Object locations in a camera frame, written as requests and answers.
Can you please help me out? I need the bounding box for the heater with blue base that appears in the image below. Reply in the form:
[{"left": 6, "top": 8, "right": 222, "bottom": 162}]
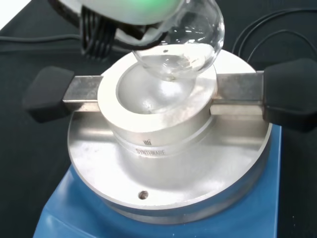
[{"left": 21, "top": 47, "right": 317, "bottom": 238}]

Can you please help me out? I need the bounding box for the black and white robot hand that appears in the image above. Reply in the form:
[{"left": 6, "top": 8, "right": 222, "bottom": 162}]
[{"left": 47, "top": 0, "right": 184, "bottom": 60}]

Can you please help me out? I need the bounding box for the black power cable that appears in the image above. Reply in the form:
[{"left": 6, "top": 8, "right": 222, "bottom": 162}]
[{"left": 231, "top": 6, "right": 317, "bottom": 61}]

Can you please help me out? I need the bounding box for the thin black cable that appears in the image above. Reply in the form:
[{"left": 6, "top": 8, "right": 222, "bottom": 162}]
[{"left": 0, "top": 35, "right": 82, "bottom": 41}]

